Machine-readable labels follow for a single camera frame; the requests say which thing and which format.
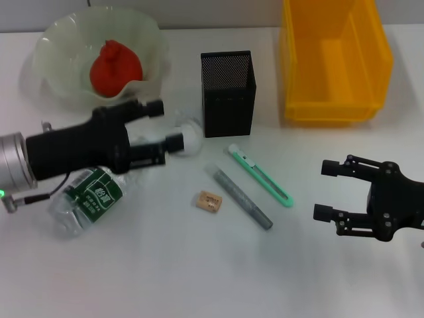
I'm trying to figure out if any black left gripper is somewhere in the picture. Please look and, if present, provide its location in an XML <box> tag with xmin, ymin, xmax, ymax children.
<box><xmin>25</xmin><ymin>99</ymin><xmax>186</xmax><ymax>182</ymax></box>

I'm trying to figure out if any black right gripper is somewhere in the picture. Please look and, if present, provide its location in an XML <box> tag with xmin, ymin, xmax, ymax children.
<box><xmin>313</xmin><ymin>154</ymin><xmax>424</xmax><ymax>243</ymax></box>

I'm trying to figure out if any white paper ball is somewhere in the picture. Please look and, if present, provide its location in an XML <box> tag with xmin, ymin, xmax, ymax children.
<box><xmin>173</xmin><ymin>120</ymin><xmax>204</xmax><ymax>157</ymax></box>

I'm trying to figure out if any clear green-label water bottle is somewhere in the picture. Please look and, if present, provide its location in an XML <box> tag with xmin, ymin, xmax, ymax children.
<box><xmin>47</xmin><ymin>166</ymin><xmax>134</xmax><ymax>238</ymax></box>

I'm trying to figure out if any mint green utility knife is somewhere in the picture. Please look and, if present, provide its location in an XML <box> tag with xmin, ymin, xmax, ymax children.
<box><xmin>227</xmin><ymin>143</ymin><xmax>295</xmax><ymax>209</ymax></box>

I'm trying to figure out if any black mesh pen holder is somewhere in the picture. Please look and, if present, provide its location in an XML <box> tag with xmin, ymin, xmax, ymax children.
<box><xmin>200</xmin><ymin>50</ymin><xmax>256</xmax><ymax>138</ymax></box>

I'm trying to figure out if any tan wrapped eraser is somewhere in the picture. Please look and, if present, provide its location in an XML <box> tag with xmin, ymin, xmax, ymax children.
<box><xmin>191</xmin><ymin>189</ymin><xmax>223</xmax><ymax>214</ymax></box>

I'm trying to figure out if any grey pen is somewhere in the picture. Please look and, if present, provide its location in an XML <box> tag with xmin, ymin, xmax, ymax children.
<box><xmin>203</xmin><ymin>162</ymin><xmax>274</xmax><ymax>231</ymax></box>

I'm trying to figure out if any pale green glass fruit plate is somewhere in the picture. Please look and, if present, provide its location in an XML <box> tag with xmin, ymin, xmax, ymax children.
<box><xmin>32</xmin><ymin>7</ymin><xmax>168</xmax><ymax>106</ymax></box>

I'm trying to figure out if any yellow plastic bin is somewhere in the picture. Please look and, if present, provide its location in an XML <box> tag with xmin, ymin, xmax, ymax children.
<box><xmin>280</xmin><ymin>0</ymin><xmax>395</xmax><ymax>127</ymax></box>

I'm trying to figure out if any left gripper cable with plug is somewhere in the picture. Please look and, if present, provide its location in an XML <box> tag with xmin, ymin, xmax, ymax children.
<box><xmin>0</xmin><ymin>171</ymin><xmax>72</xmax><ymax>213</ymax></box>

